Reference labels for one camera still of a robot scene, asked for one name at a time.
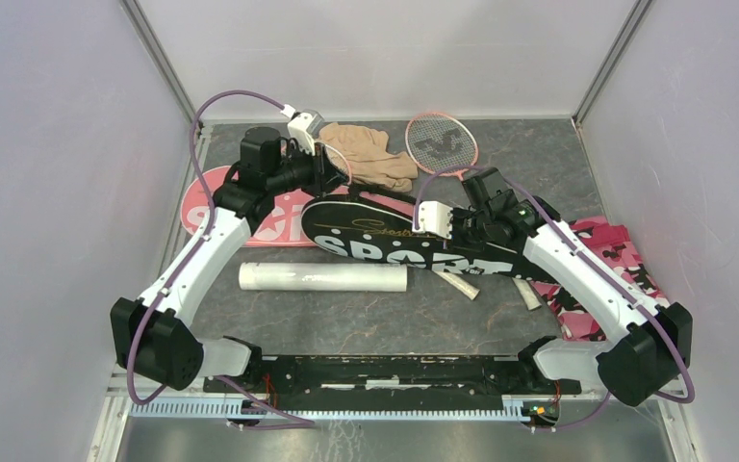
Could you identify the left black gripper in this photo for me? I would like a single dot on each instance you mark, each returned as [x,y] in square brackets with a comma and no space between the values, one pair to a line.
[324,177]

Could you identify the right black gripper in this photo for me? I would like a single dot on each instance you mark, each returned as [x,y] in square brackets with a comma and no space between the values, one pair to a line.
[457,241]

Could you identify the black SPORT racket bag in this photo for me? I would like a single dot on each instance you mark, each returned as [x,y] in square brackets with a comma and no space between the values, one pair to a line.
[374,225]

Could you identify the white shuttlecock tube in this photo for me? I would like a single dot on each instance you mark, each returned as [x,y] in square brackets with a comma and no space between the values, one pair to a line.
[313,277]

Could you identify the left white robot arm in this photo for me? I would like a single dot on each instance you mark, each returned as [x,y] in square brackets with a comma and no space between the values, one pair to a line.
[152,333]

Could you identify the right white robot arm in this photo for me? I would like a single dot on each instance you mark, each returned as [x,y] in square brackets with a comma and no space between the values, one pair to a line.
[647,346]

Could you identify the beige cloth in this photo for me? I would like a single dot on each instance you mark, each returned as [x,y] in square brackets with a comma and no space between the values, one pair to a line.
[371,162]

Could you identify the pink SPORT racket bag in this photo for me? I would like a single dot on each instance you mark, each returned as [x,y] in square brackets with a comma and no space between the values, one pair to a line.
[280,229]

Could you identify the pink camouflage cloth bag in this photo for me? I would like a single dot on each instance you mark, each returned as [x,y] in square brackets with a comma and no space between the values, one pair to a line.
[612,244]

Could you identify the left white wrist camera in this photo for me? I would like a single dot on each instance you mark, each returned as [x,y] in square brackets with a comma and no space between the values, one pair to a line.
[304,127]

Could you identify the white racket handle left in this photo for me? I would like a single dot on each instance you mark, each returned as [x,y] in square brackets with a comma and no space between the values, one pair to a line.
[460,284]

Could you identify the white racket handle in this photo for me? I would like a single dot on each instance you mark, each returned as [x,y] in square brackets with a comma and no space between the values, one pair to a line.
[460,284]
[529,297]

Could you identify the pink frame badminton racket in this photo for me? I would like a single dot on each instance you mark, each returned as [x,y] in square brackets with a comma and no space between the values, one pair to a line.
[441,144]

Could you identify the white racket handle right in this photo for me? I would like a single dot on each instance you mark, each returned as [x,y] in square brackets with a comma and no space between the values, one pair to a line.
[529,297]

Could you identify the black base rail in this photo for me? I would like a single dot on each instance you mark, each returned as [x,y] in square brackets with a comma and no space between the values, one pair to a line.
[399,383]

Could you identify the white toothed cable duct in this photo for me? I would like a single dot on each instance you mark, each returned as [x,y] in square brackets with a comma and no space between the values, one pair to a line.
[232,408]

